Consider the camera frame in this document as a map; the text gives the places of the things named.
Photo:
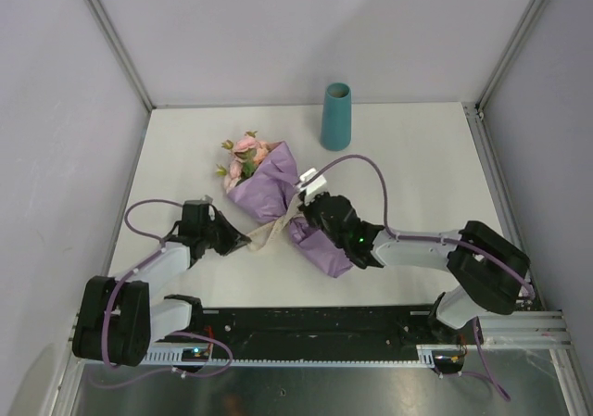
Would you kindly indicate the pink flower bouquet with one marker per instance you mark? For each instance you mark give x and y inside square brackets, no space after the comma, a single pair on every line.
[246,155]

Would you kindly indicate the right aluminium table rail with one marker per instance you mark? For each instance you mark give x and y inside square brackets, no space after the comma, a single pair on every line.
[493,172]

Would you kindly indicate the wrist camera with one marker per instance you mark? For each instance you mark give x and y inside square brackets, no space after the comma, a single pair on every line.
[311,183]
[206,199]

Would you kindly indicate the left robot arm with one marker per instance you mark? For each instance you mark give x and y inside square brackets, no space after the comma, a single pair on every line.
[117,322]

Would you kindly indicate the white cable duct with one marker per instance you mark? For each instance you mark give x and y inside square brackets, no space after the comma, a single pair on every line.
[173,356]

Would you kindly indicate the left aluminium frame post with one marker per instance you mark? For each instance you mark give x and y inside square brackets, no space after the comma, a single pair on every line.
[118,49]

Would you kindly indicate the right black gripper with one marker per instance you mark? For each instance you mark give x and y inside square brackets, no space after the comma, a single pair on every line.
[312,201]

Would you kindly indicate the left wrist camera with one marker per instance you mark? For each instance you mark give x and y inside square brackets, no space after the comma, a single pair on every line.
[206,199]

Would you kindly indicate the teal conical vase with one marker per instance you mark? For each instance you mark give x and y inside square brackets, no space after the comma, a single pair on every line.
[336,117]

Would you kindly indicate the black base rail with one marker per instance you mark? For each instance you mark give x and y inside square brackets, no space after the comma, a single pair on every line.
[341,334]

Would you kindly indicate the aluminium frame post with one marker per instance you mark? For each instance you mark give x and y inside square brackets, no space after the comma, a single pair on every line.
[118,49]
[523,29]

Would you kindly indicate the beige ribbon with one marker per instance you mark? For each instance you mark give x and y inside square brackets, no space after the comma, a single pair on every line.
[264,234]

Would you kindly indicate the right aluminium frame post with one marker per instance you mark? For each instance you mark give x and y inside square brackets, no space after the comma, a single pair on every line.
[523,29]

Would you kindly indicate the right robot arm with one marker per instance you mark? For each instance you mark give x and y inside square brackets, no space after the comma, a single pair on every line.
[489,269]

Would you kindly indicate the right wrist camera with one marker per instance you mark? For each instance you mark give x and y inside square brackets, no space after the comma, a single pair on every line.
[311,183]

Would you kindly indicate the purple wrapping paper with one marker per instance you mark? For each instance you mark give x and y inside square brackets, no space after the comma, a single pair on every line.
[265,197]

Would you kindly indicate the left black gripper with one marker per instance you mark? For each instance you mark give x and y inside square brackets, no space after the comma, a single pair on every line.
[231,233]

